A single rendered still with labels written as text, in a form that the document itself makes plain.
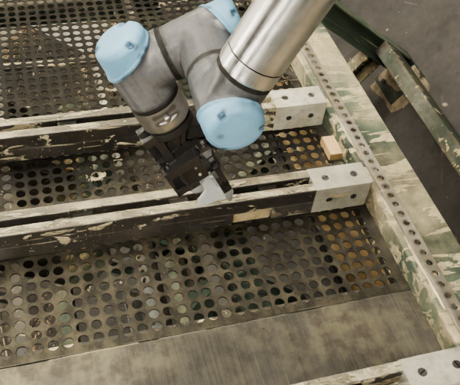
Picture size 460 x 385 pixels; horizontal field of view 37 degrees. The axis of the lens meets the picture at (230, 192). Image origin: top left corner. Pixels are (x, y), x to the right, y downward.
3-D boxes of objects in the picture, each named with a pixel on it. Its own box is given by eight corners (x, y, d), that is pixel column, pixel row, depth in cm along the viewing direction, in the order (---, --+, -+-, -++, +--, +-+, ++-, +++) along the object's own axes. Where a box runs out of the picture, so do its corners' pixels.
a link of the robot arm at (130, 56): (150, 38, 86) (91, 67, 87) (187, 99, 94) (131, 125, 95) (144, 6, 91) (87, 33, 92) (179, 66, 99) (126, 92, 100)
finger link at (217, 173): (215, 182, 112) (193, 148, 106) (225, 176, 112) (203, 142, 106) (226, 200, 109) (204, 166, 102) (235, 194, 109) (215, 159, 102)
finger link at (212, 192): (205, 214, 115) (183, 180, 109) (235, 195, 115) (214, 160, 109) (212, 225, 113) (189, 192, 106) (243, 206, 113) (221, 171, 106)
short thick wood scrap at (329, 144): (341, 159, 158) (342, 153, 156) (328, 160, 157) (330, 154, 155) (332, 140, 161) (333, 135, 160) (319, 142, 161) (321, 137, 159)
